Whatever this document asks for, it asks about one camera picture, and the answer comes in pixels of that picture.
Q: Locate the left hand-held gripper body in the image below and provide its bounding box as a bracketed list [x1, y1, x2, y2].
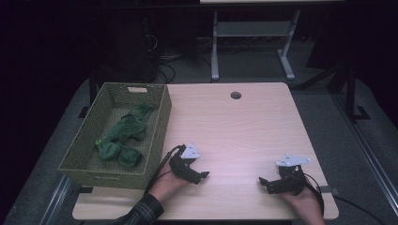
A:
[169, 142, 205, 186]

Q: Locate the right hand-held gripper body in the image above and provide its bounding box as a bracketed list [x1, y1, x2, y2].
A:
[271, 153, 313, 197]

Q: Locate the green woven basket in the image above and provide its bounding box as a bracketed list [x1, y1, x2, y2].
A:
[57, 82, 173, 190]

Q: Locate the person's left hand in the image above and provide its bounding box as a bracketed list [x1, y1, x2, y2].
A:
[149, 162, 194, 203]

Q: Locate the person's right hand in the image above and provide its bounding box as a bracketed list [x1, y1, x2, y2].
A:
[280, 187, 327, 220]

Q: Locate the black metal stand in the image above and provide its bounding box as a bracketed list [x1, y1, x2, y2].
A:
[294, 60, 372, 124]

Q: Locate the grey metal stand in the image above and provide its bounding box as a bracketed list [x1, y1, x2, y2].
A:
[210, 8, 301, 83]

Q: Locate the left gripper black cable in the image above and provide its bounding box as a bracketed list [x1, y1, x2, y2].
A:
[143, 143, 187, 197]

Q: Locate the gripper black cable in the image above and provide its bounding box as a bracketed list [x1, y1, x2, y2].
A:
[299, 172, 326, 217]
[143, 143, 187, 197]

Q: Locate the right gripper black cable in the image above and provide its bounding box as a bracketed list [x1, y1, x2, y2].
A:
[299, 172, 326, 217]

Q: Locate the black floor cable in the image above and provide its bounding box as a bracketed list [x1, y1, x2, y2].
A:
[333, 195, 389, 225]

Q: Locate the metal floor rail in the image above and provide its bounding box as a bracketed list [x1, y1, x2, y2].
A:
[38, 174, 74, 225]
[331, 92, 398, 209]

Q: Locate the tangle of floor cables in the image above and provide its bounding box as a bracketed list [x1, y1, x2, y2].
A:
[142, 18, 214, 84]

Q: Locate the black post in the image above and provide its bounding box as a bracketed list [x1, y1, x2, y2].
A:
[88, 69, 99, 106]

